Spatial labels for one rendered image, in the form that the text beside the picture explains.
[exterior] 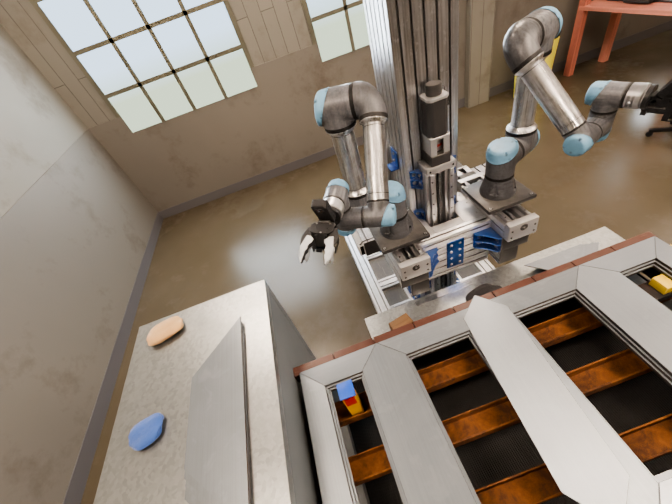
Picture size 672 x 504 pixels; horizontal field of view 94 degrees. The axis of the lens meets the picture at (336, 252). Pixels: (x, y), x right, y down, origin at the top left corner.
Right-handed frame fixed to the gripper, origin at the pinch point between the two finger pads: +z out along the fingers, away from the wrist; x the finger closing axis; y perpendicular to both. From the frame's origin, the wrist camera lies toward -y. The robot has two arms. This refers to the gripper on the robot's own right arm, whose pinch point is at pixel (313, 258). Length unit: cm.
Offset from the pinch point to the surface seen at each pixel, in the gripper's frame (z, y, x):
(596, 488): 30, 51, -76
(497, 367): -1, 53, -57
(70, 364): -1, 133, 206
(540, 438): 20, 52, -65
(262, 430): 33, 43, 16
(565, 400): 8, 51, -74
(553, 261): -61, 62, -91
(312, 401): 17, 62, 8
